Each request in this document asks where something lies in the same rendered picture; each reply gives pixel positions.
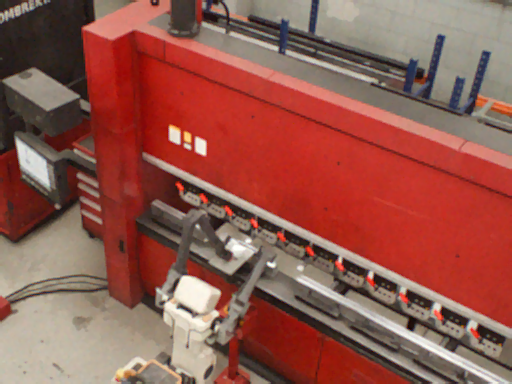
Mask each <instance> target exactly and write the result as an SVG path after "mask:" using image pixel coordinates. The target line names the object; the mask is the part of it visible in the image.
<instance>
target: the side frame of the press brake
mask: <svg viewBox="0 0 512 384"><path fill-rule="evenodd" d="M163 13H167V14H170V0H160V1H159V6H152V4H150V0H140V1H138V2H136V3H133V4H131V5H129V6H127V7H124V8H122V9H120V10H118V11H116V12H114V13H112V14H110V15H108V16H106V18H103V19H101V20H98V21H96V22H94V23H92V24H90V25H88V26H86V27H84V28H82V30H83V40H84V51H85V62H86V73H87V83H88V94H89V104H90V114H91V125H92V135H93V145H95V156H96V166H97V178H98V188H99V198H100V209H101V219H102V229H103V240H104V250H105V260H106V271H107V281H108V292H109V297H112V298H113V299H115V300H116V301H118V302H119V303H121V304H124V305H125V306H127V307H128V308H129V309H131V310H132V309H133V308H135V307H136V306H137V305H138V304H139V303H140V302H141V298H142V297H143V296H145V295H146V291H145V290H144V287H143V284H142V281H141V278H140V273H139V255H138V238H137V224H135V219H136V218H137V217H139V216H140V215H142V214H143V213H144V212H146V211H147V210H148V209H151V208H152V202H154V201H155V200H156V199H157V200H159V201H161V202H163V203H165V204H167V206H169V207H171V208H173V209H175V210H176V211H179V212H181V213H183V214H185V215H187V214H188V213H189V211H190V210H191V209H192V210H193V209H195V210H197V211H199V208H197V207H195V206H193V204H191V203H189V202H187V201H185V200H183V199H181V198H180V189H179V187H177V186H176V183H177V182H179V183H180V184H181V185H182V186H183V179H182V178H180V177H177V176H175V174H173V173H171V172H169V171H167V170H165V169H163V168H161V167H159V166H157V165H155V164H152V163H149V162H147V161H145V160H143V157H142V134H141V112H140V90H139V69H138V52H139V51H137V50H136V46H135V28H137V27H139V26H141V25H143V24H145V23H147V22H148V21H150V20H153V19H155V18H157V17H159V15H161V14H163Z"/></svg>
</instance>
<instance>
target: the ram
mask: <svg viewBox="0 0 512 384"><path fill-rule="evenodd" d="M138 69H139V90H140V112H141V134H142V152H143V153H145V154H147V155H149V156H152V157H154V158H156V159H159V160H161V161H163V162H165V163H167V164H169V165H171V166H173V167H175V168H177V169H180V170H182V171H184V172H186V173H188V174H191V176H193V177H195V178H197V179H199V180H201V181H203V182H205V183H208V184H210V185H212V186H214V187H216V188H218V189H220V190H223V191H225V192H227V193H229V194H231V195H233V196H236V197H238V198H240V199H242V200H244V201H246V202H248V203H250V204H252V206H255V207H257V208H259V209H261V210H264V211H266V212H268V213H270V214H272V215H274V216H276V217H278V218H280V219H282V220H284V221H287V222H290V223H292V224H294V225H296V226H298V227H300V228H302V229H304V230H306V231H308V232H310V233H312V235H315V236H317V237H320V238H322V239H324V240H326V241H328V242H330V243H332V244H334V245H336V246H339V247H341V248H343V249H345V250H347V251H349V252H352V253H354V254H356V255H358V256H360V257H363V258H365V259H367V260H369V262H371V263H373V264H375V265H377V266H379V267H381V268H385V269H387V270H389V271H391V272H393V273H395V274H397V275H399V276H401V277H403V278H406V279H408V280H410V281H412V282H414V283H417V285H419V286H421V287H423V288H426V289H428V290H430V291H432V292H434V293H436V294H438V295H440V296H442V297H445V298H447V299H450V300H452V301H454V302H456V303H458V304H460V305H463V307H465V308H467V309H469V310H471V311H473V312H475V313H477V314H480V315H483V316H485V317H487V318H489V319H491V320H493V321H495V322H498V323H500V324H502V325H504V327H506V328H508V329H510V330H512V197H510V196H508V195H505V194H503V193H499V192H497V191H494V190H492V189H489V188H487V187H484V186H481V185H478V184H475V182H473V181H470V180H468V179H465V178H462V177H459V176H457V175H454V174H453V173H449V172H447V171H443V170H441V169H438V168H436V167H433V166H430V165H428V164H425V163H422V162H419V161H417V160H414V159H412V158H409V157H407V156H404V154H401V153H398V152H396V151H393V150H391V149H388V148H385V147H383V146H379V145H377V144H374V143H372V142H369V141H367V140H364V139H362V138H358V137H356V136H353V135H351V134H348V133H345V132H343V131H340V130H338V129H334V128H332V127H329V126H327V125H324V123H323V124H322V122H319V121H317V120H314V119H312V118H308V117H305V116H303V115H300V114H298V113H295V112H293V111H290V110H288V109H284V108H282V107H279V106H277V105H274V104H272V103H269V102H267V101H264V100H261V99H258V98H255V97H253V96H250V95H248V94H245V93H243V91H240V90H238V89H235V88H233V87H229V86H227V85H224V84H221V83H219V82H216V81H214V80H211V79H209V78H206V77H203V76H200V75H198V74H195V73H193V72H190V71H188V70H185V69H182V68H180V67H176V66H174V64H171V63H169V62H166V61H164V60H161V59H159V58H156V57H154V56H150V55H148V54H145V53H143V52H140V51H139V52H138ZM169 125H170V126H173V127H175V128H177V129H180V144H179V143H176V142H174V141H171V140H170V137H169ZM185 132H187V133H189V134H191V143H190V142H188V141H185ZM195 136H196V137H198V138H200V139H203V140H205V141H207V144H206V151H205V156H203V155H201V154H199V153H197V152H195ZM185 142H186V143H188V144H191V150H190V149H188V148H186V147H185ZM142 157H143V160H145V161H147V162H149V163H152V164H155V165H157V166H159V167H161V168H163V169H165V170H167V171H169V172H171V173H173V174H175V176H177V177H180V178H182V179H184V180H186V181H188V182H190V183H192V184H194V185H196V186H198V187H200V188H202V189H204V190H208V191H210V192H212V193H214V194H216V195H218V196H220V197H222V198H224V199H226V200H228V201H230V202H232V203H234V204H237V206H239V207H241V208H243V209H245V210H247V211H249V212H251V213H253V214H255V215H257V216H260V217H262V218H265V219H267V220H269V221H271V222H273V223H275V224H277V225H279V226H281V227H283V228H285V229H287V230H290V231H292V232H294V233H296V235H298V236H300V237H302V238H304V239H306V240H308V241H310V242H313V243H316V244H318V245H320V246H322V247H324V248H326V249H328V250H330V251H332V252H334V253H336V254H339V255H341V256H343V257H345V258H347V259H349V260H351V262H353V263H355V264H357V265H359V266H362V267H364V268H366V269H369V270H371V271H373V272H375V273H377V274H379V275H381V276H384V277H386V278H388V279H390V280H392V281H394V282H396V283H398V284H400V286H402V287H405V288H407V289H409V290H411V291H413V292H415V293H417V294H419V295H422V296H425V297H427V298H429V299H431V300H433V301H435V302H437V303H439V304H441V305H444V306H446V308H448V309H450V310H452V311H454V312H456V313H458V314H460V315H463V316H465V317H467V318H469V319H471V320H473V321H476V322H478V323H481V324H483V325H485V326H487V328H489V329H491V330H493V331H495V332H498V333H500V334H502V335H504V336H506V337H508V338H510V339H512V335H511V334H509V333H507V332H505V331H502V330H500V329H498V328H495V326H493V325H491V324H489V323H487V322H485V321H483V320H481V319H478V318H476V317H474V316H472V315H470V314H468V313H466V312H464V311H460V310H458V309H456V308H454V306H452V305H450V304H448V303H446V302H444V301H441V300H439V299H437V298H435V297H433V296H431V295H429V294H427V293H425V292H422V291H419V290H417V289H415V288H413V287H411V286H409V284H407V283H405V282H402V281H400V280H398V279H396V278H394V277H392V276H390V275H388V274H386V273H384V272H381V271H379V270H376V269H374V268H372V267H370V266H368V265H366V264H364V263H362V262H359V260H357V259H355V258H353V257H351V256H349V255H347V254H345V253H343V252H341V251H339V250H335V249H333V248H331V247H329V246H327V245H325V244H323V243H321V242H319V241H317V240H315V239H312V238H310V237H308V236H306V235H304V233H302V232H300V231H298V230H295V229H293V228H291V227H288V226H286V225H284V224H282V223H280V222H278V221H276V220H274V219H272V218H270V217H268V216H266V215H264V214H261V213H259V212H257V211H254V210H252V209H250V208H248V207H246V206H244V204H242V203H240V202H238V201H236V200H233V199H231V198H229V197H227V196H225V195H223V194H221V193H219V192H217V191H214V190H212V189H210V188H208V187H205V186H203V185H201V184H199V183H197V182H195V181H193V180H191V179H189V178H187V177H185V176H183V174H181V173H179V172H176V171H174V170H171V169H169V168H167V167H165V166H163V165H161V164H159V163H157V162H155V161H153V160H151V159H148V158H146V157H144V156H142Z"/></svg>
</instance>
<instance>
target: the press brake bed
mask: <svg viewBox="0 0 512 384"><path fill-rule="evenodd" d="M137 238H138V255H139V273H140V278H141V281H142V284H143V287H144V290H145V291H146V295H145V296H143V297H142V298H141V303H142V304H144V305H145V306H147V307H149V308H151V309H153V310H154V311H156V312H158V313H159V314H161V315H163V316H164V310H165V309H164V308H165V307H164V308H163V309H162V308H160V307H158V306H156V297H157V290H156V289H155V288H156V287H158V288H161V286H162V285H163V284H165V282H166V281H167V274H168V271H169V270H170V267H171V264H172V263H175V261H176V257H177V253H179V247H176V246H174V245H172V244H171V243H169V242H167V241H165V240H163V239H162V238H160V237H158V236H156V234H154V233H153V232H151V231H148V230H146V229H144V228H142V227H141V226H139V225H137ZM187 270H188V271H189V272H188V275H189V276H190V277H195V278H197V279H199V280H201V281H203V282H205V283H206V284H209V285H211V286H213V287H215V288H217V289H218V290H220V293H221V295H220V298H219V300H218V302H217V304H216V306H215V308H214V310H216V311H217V312H218V311H219V310H220V309H221V308H222V307H223V306H224V305H225V304H226V303H227V302H228V301H229V300H230V299H231V292H233V294H235V291H237V292H238V290H239V289H240V287H241V286H242V285H243V284H244V283H243V282H241V281H239V280H237V279H234V278H232V283H231V285H230V284H228V283H226V274H225V273H221V272H219V270H218V269H216V268H214V267H213V266H211V264H209V263H206V262H204V261H202V260H201V259H199V258H197V257H195V256H193V255H192V254H190V253H189V255H188V259H187ZM248 302H250V303H252V304H254V305H256V306H257V308H256V309H257V310H256V321H255V326H254V327H253V328H252V329H251V330H250V331H249V332H248V333H247V334H246V335H245V336H244V338H243V343H242V352H241V354H240V355H239V363H240V364H242V365H243V366H245V367H246V368H248V369H249V370H251V371H253V372H254V374H256V375H258V376H260V377H261V378H263V379H265V380H266V381H268V382H269V383H271V384H360V383H358V382H356V381H355V380H352V379H350V376H351V374H352V370H356V371H357V372H359V373H361V374H363V375H364V376H366V377H368V378H370V379H371V380H373V381H376V383H375V384H424V383H423V382H421V380H419V379H417V378H414V377H413V376H411V375H409V374H407V373H405V372H404V371H402V370H400V369H398V368H395V367H393V366H392V365H390V364H388V363H386V361H384V360H383V359H381V358H379V357H376V356H374V355H373V354H371V353H369V352H367V351H365V350H363V349H362V348H360V347H358V346H355V345H353V344H352V343H350V342H348V340H346V339H344V338H343V337H341V336H339V335H337V334H335V333H332V332H331V331H329V330H327V329H325V328H323V327H322V326H320V325H318V324H316V323H314V322H313V321H310V320H308V319H306V317H304V316H302V315H301V314H299V313H297V312H295V311H293V310H292V309H290V308H288V307H285V306H283V305H282V304H280V303H278V302H276V301H274V300H273V299H271V298H269V297H267V296H265V295H263V294H262V293H261V292H259V291H257V290H255V289H253V290H252V292H251V294H250V297H249V300H248Z"/></svg>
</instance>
